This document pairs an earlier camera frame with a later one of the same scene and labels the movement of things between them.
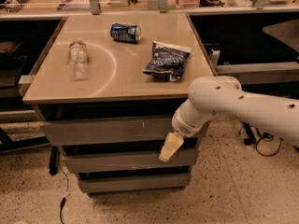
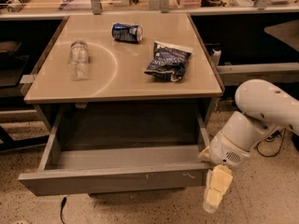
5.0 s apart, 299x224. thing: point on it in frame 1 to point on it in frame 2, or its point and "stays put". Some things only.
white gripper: [182, 125] to [224, 150]
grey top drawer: [117, 130] to [79, 169]
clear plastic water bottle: [78, 60] stays put
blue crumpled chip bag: [168, 62] stays put
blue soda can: [129, 34] stays put
